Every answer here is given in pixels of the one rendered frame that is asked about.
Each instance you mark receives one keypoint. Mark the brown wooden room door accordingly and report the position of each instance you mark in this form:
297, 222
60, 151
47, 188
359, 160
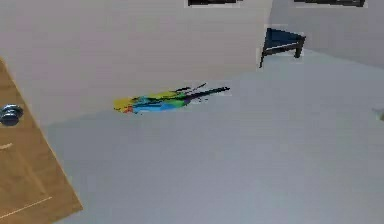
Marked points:
23, 173

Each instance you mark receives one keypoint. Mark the black framed wall picture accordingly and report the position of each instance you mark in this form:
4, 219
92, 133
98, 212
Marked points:
213, 2
330, 2

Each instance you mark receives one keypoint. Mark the multicoloured feather duster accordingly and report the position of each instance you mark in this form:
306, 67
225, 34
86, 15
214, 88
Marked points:
156, 100

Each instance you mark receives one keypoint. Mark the silver round door knob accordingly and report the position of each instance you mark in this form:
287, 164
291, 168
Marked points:
10, 114

